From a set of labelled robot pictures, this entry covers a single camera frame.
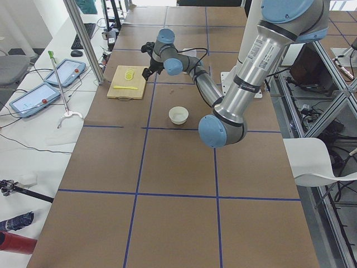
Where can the white bowl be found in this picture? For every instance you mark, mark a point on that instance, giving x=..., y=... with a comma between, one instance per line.
x=178, y=115

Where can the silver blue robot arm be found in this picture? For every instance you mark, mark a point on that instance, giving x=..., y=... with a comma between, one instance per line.
x=272, y=25

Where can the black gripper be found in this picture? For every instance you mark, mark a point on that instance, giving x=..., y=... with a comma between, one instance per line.
x=155, y=65

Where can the bamboo cutting board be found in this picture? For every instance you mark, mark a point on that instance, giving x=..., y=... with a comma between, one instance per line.
x=137, y=81

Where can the yellow plastic knife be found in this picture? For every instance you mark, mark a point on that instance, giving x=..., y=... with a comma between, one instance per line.
x=124, y=87

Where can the teach pendant far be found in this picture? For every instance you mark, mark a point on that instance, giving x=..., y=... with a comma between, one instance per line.
x=68, y=71

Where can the black box with label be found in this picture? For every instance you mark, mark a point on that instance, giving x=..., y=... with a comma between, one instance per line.
x=111, y=38

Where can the red bottle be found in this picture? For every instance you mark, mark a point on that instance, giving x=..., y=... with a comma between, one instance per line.
x=17, y=244

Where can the folded dark umbrella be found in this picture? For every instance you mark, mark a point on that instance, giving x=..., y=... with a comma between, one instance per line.
x=18, y=222

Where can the black computer mouse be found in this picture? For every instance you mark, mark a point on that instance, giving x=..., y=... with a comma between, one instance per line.
x=76, y=53

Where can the aluminium frame post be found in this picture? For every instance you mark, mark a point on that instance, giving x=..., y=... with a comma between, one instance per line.
x=78, y=24

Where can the white curved chair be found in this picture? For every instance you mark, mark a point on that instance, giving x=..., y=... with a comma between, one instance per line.
x=310, y=162

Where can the black tripod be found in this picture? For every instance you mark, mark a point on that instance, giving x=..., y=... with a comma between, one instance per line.
x=10, y=186

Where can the teach pendant near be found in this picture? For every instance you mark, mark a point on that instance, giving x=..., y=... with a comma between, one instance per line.
x=35, y=100

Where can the teach pendant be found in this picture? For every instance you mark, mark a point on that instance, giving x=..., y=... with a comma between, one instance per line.
x=68, y=71
x=35, y=100

